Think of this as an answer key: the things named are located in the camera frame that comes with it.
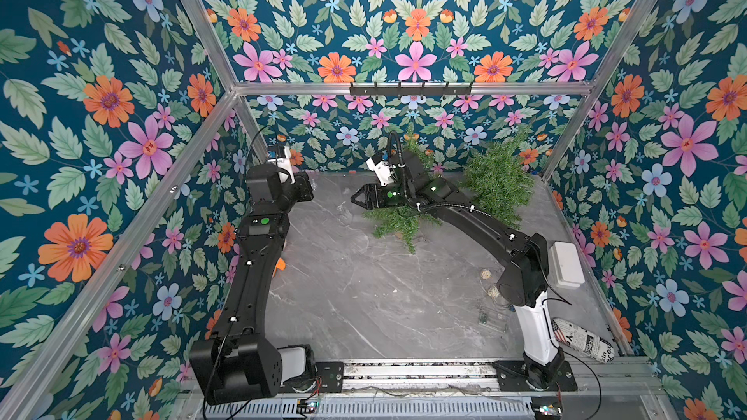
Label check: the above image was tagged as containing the green christmas tree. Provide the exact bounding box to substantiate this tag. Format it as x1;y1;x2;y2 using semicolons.
363;130;442;254
460;132;534;228

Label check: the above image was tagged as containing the rattan ball string light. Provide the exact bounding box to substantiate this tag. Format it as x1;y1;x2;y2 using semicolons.
480;268;512;310

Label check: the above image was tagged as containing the clear battery box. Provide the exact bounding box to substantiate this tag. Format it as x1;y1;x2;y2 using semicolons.
478;303;512;332

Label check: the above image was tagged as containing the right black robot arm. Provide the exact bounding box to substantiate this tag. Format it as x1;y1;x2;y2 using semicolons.
350;161;565;391

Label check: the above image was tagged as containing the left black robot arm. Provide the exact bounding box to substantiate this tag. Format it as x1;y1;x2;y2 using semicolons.
190;163;317;406

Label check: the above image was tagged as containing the orange shark plush toy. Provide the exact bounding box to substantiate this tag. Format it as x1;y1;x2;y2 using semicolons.
274;258;286;275

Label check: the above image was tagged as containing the white rectangular box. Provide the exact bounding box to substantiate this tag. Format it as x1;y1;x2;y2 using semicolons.
549;241;586;290

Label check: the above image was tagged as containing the newspaper print can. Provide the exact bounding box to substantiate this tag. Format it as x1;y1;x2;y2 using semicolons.
552;318;617;363

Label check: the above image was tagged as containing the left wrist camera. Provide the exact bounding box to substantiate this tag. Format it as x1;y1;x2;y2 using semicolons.
268;144;296;184

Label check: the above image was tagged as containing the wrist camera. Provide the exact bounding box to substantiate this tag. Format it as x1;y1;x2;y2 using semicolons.
268;144;296;184
366;154;394;187

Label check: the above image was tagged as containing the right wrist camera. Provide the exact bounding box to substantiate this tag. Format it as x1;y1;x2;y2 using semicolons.
366;154;394;187

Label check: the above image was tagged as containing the black hook rail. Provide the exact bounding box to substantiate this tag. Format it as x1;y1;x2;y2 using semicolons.
348;82;473;98

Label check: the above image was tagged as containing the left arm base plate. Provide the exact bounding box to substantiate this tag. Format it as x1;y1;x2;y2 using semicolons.
310;361;345;394

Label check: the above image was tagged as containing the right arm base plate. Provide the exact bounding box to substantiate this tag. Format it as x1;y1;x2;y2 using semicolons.
491;360;578;392

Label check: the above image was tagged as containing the white slotted cable duct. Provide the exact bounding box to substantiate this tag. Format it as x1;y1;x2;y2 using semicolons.
196;397;534;419

